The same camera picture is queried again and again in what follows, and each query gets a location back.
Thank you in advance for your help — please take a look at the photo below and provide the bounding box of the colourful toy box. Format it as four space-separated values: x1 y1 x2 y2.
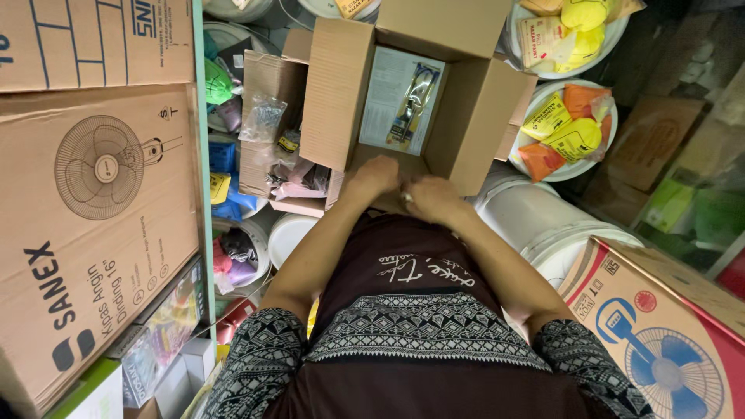
119 255 208 409

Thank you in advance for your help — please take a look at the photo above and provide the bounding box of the brown carton with blue grid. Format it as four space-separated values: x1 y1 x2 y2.
0 0 196 94

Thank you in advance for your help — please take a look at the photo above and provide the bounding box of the white bucket lid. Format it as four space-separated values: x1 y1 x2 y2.
268 213 320 270

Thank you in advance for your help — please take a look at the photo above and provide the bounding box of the person's dark patterned shirt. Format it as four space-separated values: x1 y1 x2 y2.
201 209 655 419

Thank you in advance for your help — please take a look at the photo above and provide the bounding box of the orange powder packet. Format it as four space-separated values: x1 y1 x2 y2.
562 84 613 121
517 142 567 183

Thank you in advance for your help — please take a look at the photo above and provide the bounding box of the large white lidded bucket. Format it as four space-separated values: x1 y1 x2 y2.
473 170 646 289

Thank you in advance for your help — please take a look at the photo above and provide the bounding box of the small yellow packet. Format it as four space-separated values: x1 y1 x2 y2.
210 172 232 206

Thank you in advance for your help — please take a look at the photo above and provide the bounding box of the grey bucket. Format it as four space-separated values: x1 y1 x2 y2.
203 21 281 58

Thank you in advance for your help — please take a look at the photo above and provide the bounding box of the carton with blue fan print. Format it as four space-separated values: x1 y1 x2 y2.
558 235 745 419

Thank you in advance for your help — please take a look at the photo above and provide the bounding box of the small open cardboard box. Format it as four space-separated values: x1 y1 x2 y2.
239 28 345 220

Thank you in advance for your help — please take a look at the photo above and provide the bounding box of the green and white box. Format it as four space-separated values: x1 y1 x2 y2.
45 357 125 419

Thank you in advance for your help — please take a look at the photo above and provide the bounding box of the teal shelf post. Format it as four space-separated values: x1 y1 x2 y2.
191 0 218 345

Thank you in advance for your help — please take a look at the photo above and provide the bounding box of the brown background carton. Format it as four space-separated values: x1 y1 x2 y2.
581 95 706 225

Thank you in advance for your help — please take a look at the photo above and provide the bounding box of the person's left hand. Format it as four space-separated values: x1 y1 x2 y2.
343 154 404 202

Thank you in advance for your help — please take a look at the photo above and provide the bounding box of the clear bag of screws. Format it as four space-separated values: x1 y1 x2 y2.
239 95 288 144

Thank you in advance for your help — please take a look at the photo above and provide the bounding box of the person's right hand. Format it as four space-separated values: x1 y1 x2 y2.
403 175 468 225

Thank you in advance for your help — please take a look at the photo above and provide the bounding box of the carded tool blister pack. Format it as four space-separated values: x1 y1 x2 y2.
359 46 447 157

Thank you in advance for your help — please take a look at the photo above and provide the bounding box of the green boxes heap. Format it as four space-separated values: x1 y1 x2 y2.
642 175 745 248

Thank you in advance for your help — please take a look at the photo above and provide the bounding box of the white cardboard box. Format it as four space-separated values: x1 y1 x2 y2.
152 336 217 419

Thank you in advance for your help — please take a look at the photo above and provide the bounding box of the white bucket of coloured bags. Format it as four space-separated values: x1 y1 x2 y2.
211 218 272 290

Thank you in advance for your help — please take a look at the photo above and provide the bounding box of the blue packet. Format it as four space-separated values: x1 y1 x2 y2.
208 140 237 175

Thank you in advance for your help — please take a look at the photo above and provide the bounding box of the yellow powder packet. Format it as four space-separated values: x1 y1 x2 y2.
520 92 573 141
543 118 604 165

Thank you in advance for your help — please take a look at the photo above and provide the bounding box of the green plastic bag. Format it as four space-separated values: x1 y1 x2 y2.
204 57 235 107

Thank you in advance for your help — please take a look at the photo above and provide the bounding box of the white bucket of orange packets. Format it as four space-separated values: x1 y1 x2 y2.
508 78 619 183

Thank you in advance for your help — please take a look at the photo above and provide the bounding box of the white bucket of yellow bags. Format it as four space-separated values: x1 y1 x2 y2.
502 0 632 80

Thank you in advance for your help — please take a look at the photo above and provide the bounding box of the brown wall fan carton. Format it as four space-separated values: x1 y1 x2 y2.
0 83 206 417

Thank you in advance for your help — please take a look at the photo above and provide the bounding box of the pink plastic bag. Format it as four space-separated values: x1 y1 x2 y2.
269 158 331 202

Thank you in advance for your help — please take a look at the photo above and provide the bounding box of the large open cardboard box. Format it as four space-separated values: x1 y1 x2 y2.
299 0 537 201

